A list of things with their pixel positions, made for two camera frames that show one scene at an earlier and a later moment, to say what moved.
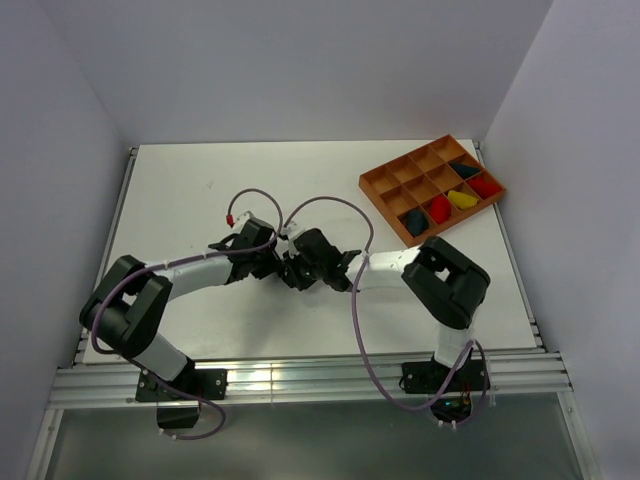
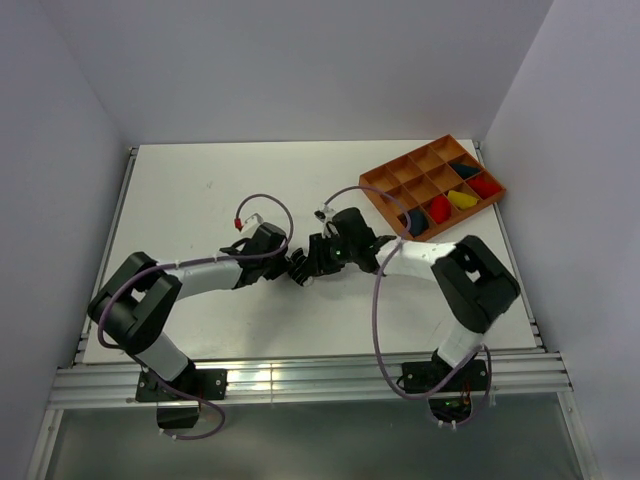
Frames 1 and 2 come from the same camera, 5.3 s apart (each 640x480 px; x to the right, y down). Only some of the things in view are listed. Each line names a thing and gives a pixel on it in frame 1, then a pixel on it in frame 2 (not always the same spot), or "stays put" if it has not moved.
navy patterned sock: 416,222 stays put
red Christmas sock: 440,209 stays put
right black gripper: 295,252 to 318,258
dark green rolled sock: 464,171 stays put
